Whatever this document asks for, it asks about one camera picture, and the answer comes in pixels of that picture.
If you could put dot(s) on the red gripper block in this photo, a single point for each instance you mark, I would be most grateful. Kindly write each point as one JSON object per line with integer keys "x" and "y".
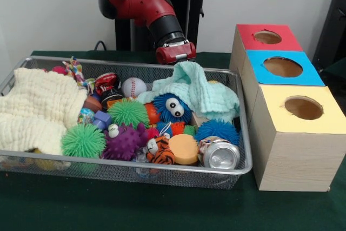
{"x": 173, "y": 55}

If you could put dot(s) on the white baseball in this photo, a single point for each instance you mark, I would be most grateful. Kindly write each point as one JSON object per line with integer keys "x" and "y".
{"x": 133, "y": 87}

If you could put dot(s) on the light blue waffle cloth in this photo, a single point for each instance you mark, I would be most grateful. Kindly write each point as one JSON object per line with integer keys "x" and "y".
{"x": 211, "y": 95}

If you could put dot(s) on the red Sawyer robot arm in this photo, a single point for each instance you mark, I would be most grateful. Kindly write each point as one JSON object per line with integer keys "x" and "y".
{"x": 140, "y": 1}

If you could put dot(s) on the wooden box with three holes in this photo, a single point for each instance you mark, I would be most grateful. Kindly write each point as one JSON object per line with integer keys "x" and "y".
{"x": 297, "y": 160}

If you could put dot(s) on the blue spiky ball with eyes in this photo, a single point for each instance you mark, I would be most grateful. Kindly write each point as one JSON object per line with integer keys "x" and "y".
{"x": 162, "y": 106}

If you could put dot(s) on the green spiky toy with eyes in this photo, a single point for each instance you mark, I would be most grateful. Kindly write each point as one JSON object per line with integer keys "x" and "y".
{"x": 128, "y": 112}

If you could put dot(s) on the blue spiky rubber ball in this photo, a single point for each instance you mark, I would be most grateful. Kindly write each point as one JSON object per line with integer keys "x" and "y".
{"x": 216, "y": 133}

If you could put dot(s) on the orange round sponge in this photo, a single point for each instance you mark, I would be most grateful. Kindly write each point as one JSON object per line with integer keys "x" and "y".
{"x": 183, "y": 150}

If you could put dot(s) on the tiger plush toy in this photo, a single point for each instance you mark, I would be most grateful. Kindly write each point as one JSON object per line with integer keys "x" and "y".
{"x": 160, "y": 151}

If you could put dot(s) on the purple spiky toy with eyes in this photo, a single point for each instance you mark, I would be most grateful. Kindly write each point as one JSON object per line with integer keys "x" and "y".
{"x": 124, "y": 144}

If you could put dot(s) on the crushed silver drink can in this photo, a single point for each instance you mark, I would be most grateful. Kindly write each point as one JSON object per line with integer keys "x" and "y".
{"x": 221, "y": 155}

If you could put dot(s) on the green spiky rubber ball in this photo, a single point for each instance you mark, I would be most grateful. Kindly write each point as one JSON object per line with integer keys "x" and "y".
{"x": 82, "y": 140}

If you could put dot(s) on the cream waffle cloth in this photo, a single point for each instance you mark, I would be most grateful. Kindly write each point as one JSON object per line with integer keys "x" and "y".
{"x": 35, "y": 112}

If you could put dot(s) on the dark green table cloth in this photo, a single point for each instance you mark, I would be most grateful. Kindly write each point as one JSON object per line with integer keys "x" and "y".
{"x": 162, "y": 209}

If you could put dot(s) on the black stand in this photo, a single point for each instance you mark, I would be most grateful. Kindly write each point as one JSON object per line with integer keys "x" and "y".
{"x": 332, "y": 25}

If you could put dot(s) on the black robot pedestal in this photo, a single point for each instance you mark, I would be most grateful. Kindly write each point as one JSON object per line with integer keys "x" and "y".
{"x": 189, "y": 12}

